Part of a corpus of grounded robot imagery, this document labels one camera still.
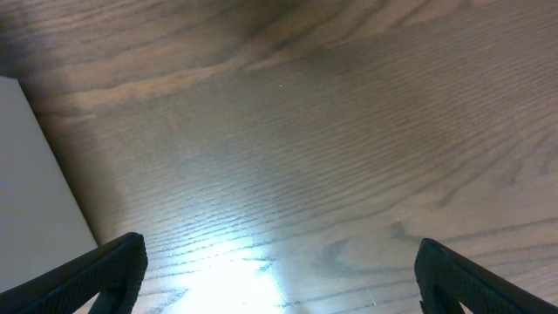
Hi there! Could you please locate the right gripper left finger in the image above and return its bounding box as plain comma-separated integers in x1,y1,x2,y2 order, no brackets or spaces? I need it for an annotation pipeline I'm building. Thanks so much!
1,232,147,314

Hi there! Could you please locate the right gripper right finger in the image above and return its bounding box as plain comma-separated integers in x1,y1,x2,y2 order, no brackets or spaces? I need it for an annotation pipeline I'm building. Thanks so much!
414,238,557,314

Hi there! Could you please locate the white cardboard box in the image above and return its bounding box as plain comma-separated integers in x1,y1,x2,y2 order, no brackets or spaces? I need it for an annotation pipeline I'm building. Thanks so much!
0,77,97,291

